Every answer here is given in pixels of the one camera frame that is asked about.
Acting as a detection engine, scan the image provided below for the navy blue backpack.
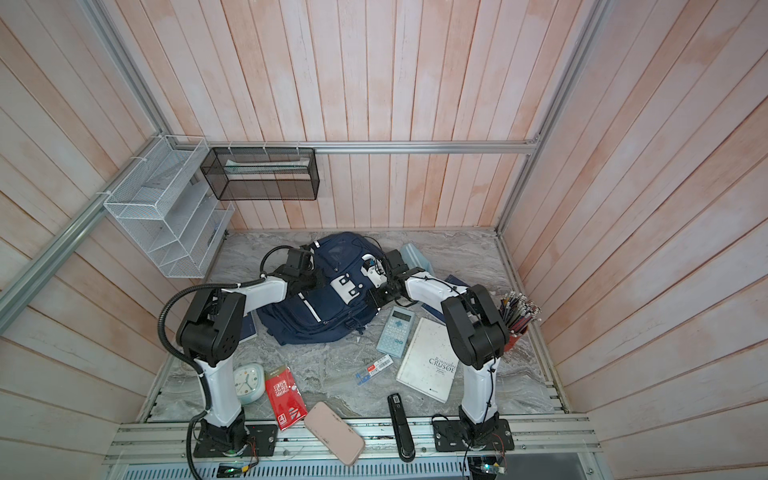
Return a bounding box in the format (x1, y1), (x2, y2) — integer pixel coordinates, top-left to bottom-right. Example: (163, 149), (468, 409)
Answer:
(256, 232), (386, 345)

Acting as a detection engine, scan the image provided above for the blue book with yellow label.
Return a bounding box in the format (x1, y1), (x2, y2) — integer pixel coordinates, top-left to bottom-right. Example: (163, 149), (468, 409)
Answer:
(411, 272), (469, 324)

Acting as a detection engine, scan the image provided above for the white Crusoe book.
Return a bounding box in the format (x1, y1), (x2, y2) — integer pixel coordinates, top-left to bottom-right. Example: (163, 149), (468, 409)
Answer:
(396, 318), (459, 403)

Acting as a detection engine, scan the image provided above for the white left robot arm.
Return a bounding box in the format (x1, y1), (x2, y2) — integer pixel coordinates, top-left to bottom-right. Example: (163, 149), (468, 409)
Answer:
(176, 245), (321, 428)

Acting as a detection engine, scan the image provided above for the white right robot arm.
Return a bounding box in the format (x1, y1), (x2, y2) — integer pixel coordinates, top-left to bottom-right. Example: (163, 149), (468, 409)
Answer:
(366, 250), (510, 430)

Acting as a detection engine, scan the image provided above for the light blue pencil pouch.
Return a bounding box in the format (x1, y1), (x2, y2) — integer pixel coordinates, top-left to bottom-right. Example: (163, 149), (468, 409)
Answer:
(400, 243), (434, 275)

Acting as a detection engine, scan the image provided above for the light blue calculator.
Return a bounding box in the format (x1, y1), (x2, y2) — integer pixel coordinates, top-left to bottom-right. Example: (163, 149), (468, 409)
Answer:
(377, 306), (415, 358)

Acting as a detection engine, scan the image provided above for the mint green alarm clock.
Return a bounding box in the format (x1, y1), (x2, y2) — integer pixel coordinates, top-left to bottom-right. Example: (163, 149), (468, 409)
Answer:
(234, 363), (265, 405)

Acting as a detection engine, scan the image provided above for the red pencil holder with pencils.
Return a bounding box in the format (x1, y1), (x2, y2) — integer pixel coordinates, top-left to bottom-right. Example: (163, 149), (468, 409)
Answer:
(499, 291), (540, 352)

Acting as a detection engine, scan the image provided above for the red booklet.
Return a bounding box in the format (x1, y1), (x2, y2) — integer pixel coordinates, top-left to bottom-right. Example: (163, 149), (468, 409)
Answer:
(265, 365), (308, 431)

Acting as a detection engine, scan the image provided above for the pink pencil case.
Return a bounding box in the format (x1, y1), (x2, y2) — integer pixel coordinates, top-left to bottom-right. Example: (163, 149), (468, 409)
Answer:
(304, 402), (365, 466)

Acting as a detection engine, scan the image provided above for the black stapler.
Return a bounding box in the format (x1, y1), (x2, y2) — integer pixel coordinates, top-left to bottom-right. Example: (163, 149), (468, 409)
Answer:
(387, 393), (416, 463)

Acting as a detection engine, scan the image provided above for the black corrugated cable hose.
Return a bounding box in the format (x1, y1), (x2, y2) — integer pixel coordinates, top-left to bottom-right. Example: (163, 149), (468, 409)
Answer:
(157, 277), (268, 480)

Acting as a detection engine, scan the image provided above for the black mesh wall basket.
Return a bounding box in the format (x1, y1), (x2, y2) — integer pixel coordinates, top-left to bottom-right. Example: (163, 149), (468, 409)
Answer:
(201, 146), (320, 201)

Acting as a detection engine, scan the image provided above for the white wire mesh shelf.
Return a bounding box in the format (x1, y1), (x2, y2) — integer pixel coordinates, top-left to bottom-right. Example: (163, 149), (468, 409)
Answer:
(104, 135), (234, 279)

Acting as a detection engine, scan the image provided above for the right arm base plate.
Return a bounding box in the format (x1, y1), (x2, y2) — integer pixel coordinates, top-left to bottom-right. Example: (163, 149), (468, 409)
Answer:
(431, 415), (515, 452)

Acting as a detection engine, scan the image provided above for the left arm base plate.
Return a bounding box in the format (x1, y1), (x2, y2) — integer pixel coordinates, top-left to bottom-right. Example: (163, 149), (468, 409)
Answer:
(192, 420), (278, 458)

